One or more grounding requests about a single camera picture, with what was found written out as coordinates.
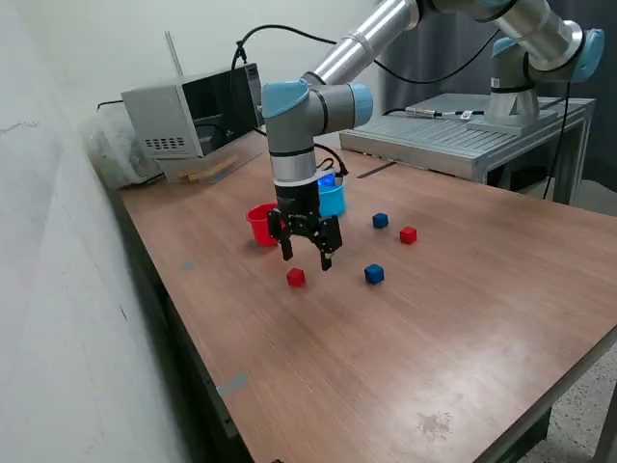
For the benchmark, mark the brown tape strip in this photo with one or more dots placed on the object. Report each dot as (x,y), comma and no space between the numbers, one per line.
(376,170)

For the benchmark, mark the crumpled clear plastic bag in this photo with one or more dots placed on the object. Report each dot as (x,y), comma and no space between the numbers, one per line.
(111,149)

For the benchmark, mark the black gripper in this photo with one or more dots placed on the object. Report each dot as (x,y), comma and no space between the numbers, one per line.
(298,205)

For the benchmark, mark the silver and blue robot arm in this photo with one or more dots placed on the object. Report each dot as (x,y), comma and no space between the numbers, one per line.
(289,140)

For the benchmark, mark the blue tape piece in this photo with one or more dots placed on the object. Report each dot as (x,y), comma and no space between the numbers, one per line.
(252,245)
(188,265)

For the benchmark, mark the red cube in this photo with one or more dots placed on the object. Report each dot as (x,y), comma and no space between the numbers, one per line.
(408,235)
(295,278)

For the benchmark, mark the red plastic bin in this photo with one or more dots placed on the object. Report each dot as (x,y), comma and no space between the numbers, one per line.
(259,231)

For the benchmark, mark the blue cube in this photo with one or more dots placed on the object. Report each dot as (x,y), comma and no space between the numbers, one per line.
(374,274)
(380,221)

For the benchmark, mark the thin metal rod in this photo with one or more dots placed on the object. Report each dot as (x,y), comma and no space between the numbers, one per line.
(173,53)

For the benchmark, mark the long blue tape strip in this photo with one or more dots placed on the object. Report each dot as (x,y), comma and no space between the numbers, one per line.
(232,384)

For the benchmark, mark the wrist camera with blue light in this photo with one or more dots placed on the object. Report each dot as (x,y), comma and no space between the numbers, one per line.
(329,181)

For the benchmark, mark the grey metal robot base table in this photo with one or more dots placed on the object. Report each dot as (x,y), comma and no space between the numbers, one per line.
(434,140)

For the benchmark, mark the silver microwave oven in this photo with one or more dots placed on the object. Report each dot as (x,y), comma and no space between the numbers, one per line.
(159,116)

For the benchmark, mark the black camera mount knob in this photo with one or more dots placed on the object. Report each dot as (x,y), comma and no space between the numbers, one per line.
(241,54)

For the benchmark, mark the wooden stick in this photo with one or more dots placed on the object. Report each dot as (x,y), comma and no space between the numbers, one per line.
(212,167)
(207,173)

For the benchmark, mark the clear plastic stand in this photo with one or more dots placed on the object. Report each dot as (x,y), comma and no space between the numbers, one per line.
(243,149)

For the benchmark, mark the blue plastic bin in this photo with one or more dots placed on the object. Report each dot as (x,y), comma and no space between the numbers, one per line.
(335,202)

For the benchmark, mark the small metal table bracket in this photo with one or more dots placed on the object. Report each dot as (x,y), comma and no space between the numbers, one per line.
(230,428)

